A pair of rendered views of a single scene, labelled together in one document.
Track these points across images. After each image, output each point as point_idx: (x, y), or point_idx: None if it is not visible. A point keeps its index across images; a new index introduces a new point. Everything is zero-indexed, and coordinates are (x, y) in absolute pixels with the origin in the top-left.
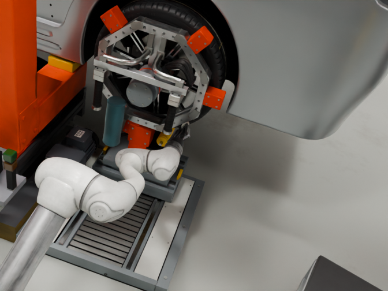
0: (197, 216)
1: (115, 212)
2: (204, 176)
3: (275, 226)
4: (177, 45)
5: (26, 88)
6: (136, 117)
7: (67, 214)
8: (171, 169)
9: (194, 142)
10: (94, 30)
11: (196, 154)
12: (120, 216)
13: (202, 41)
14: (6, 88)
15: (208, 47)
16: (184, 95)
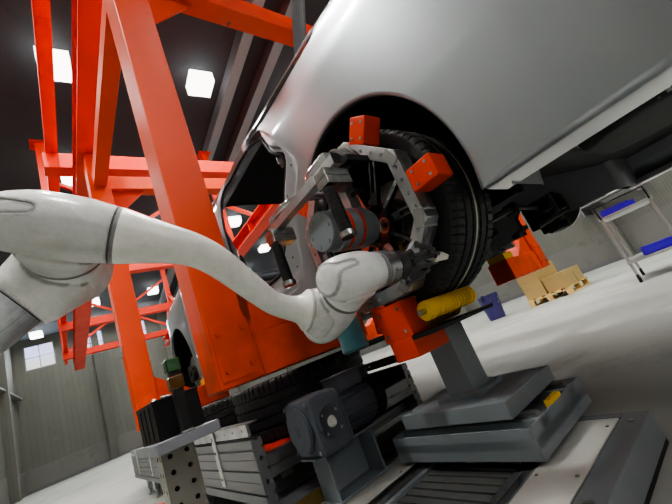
0: (667, 497)
1: (1, 200)
2: (669, 420)
3: None
4: (369, 175)
5: (218, 297)
6: (375, 296)
7: (3, 281)
8: (340, 260)
9: (629, 386)
10: None
11: (638, 398)
12: (27, 220)
13: (357, 123)
14: (192, 299)
15: (386, 135)
16: (332, 164)
